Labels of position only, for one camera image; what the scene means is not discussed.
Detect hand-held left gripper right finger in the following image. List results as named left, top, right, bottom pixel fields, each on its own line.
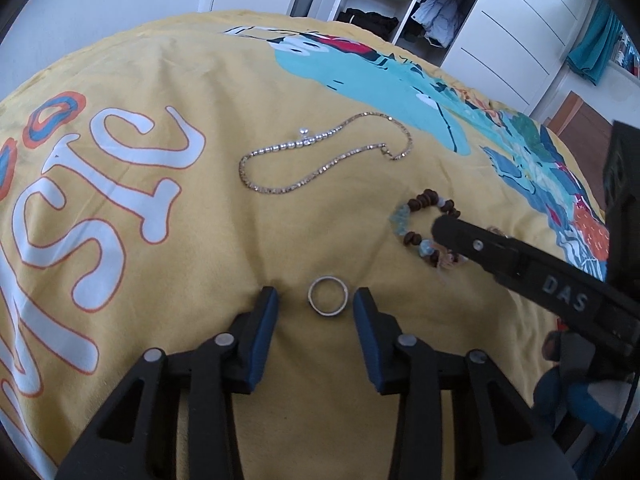
left=352, top=287, right=576, bottom=480

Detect yellow dinosaur printed blanket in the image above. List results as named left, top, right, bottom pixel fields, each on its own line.
left=0, top=7, right=616, bottom=480

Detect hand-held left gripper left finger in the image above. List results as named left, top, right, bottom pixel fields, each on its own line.
left=54, top=286, right=280, bottom=480

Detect small silver ring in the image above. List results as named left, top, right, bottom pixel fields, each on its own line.
left=307, top=276, right=349, bottom=317

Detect brown and blue beaded bracelet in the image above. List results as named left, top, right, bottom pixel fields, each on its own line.
left=390, top=189, right=471, bottom=271

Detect white wardrobe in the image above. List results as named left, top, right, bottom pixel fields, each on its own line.
left=287, top=0, right=601, bottom=116

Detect row of books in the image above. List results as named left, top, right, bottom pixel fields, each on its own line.
left=612, top=35, right=640, bottom=78

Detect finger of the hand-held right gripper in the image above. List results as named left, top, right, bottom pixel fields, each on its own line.
left=431, top=214, right=532, bottom=287

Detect wooden bed headboard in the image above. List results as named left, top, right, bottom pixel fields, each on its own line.
left=545, top=91, right=618, bottom=146

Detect silver pearl necklace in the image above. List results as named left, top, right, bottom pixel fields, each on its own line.
left=239, top=112, right=413, bottom=196

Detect folded black clothes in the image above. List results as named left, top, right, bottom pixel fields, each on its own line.
left=336, top=7, right=399, bottom=36

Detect pale blue hanging jacket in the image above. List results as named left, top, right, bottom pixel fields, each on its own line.
left=412, top=0, right=473, bottom=48

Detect teal hanging towel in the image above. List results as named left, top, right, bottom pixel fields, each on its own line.
left=566, top=7, right=626, bottom=86

